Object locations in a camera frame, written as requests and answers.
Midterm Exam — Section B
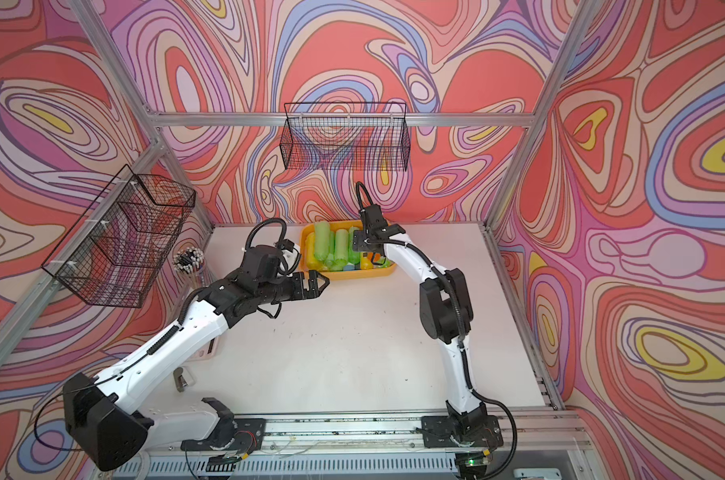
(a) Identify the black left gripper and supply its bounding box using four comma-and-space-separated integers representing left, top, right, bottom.
256, 268, 332, 308

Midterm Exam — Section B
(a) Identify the green roll with label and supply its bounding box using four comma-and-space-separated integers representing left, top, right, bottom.
348, 226, 362, 265

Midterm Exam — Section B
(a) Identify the green yellow trash bag roll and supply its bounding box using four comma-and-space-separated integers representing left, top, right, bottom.
360, 255, 374, 270

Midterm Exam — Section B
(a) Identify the orange plastic storage box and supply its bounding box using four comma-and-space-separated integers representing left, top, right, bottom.
300, 220, 397, 280

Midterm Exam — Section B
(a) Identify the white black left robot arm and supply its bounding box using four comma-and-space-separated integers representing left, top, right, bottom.
62, 245, 330, 471

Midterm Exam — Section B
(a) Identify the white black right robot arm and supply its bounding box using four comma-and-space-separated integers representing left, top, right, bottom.
352, 205, 519, 454

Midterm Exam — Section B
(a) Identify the cup of pens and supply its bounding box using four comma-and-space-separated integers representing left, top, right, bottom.
172, 246, 204, 286

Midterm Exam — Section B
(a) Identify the pink calculator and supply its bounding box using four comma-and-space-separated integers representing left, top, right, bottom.
200, 337, 220, 359

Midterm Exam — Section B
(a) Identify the black wire basket back wall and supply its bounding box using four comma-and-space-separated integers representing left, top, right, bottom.
280, 101, 412, 171

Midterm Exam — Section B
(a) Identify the black wire basket wall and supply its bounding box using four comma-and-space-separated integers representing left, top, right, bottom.
280, 101, 412, 171
42, 166, 196, 308

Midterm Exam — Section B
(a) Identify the black wire basket left wall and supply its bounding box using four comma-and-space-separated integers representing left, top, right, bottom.
42, 166, 196, 308

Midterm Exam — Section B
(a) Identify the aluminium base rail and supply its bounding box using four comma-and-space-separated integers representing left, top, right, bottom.
97, 409, 586, 463

